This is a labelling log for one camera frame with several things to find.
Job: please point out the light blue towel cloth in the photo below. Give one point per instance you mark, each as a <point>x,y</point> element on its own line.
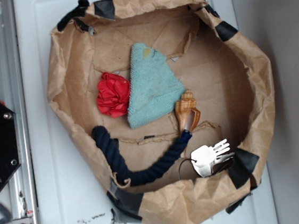
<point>154,86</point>

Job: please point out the orange conch seashell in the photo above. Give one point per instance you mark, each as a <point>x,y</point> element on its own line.
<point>186,112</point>

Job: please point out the red crumpled cloth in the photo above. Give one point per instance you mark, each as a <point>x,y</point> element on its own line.
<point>113,95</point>

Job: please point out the brown paper bag bin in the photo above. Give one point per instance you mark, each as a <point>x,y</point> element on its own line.
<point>230,77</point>

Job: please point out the aluminium extrusion rail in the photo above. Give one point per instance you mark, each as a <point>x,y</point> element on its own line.
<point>21,185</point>

